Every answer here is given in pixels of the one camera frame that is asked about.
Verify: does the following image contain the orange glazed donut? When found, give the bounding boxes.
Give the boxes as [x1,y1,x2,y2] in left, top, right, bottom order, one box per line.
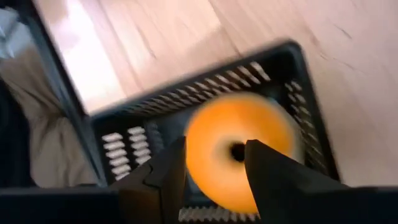
[183,91,304,215]

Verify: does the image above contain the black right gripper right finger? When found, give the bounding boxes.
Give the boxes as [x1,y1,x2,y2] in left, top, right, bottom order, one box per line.
[244,139,352,224]

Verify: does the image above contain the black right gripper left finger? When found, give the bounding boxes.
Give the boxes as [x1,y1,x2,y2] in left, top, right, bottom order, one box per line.
[108,136,188,224]

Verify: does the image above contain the black slotted plastic basket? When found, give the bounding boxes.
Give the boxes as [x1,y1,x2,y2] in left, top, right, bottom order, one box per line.
[90,39,341,224]

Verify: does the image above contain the black metal table frame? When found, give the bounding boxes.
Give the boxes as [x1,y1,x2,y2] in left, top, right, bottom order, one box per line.
[12,0,108,187]

